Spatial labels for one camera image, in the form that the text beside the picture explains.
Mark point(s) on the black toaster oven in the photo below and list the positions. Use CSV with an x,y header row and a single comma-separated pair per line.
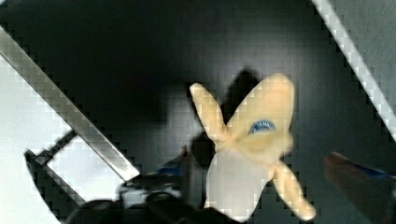
x,y
127,65

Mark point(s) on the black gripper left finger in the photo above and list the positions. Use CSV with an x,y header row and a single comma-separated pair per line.
x,y
160,197

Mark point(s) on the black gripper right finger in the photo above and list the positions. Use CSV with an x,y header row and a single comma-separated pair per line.
x,y
372,191

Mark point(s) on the plush peeled banana toy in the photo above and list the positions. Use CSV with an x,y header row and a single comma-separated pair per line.
x,y
249,148

